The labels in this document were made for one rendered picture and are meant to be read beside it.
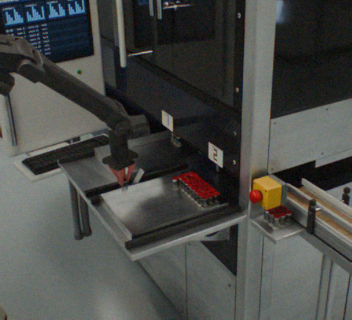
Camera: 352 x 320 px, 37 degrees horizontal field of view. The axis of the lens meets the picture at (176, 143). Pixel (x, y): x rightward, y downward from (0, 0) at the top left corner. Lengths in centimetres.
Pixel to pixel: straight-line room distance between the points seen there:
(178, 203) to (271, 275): 42
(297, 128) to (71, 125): 113
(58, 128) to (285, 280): 116
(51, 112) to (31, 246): 106
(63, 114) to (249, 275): 109
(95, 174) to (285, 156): 71
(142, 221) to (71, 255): 142
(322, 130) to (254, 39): 43
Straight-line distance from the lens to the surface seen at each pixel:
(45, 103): 234
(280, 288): 200
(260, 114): 155
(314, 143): 175
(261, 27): 147
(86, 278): 289
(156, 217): 170
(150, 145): 216
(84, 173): 199
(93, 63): 240
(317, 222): 162
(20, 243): 324
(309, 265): 204
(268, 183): 159
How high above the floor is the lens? 182
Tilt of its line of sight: 26 degrees down
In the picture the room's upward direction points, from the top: 1 degrees counter-clockwise
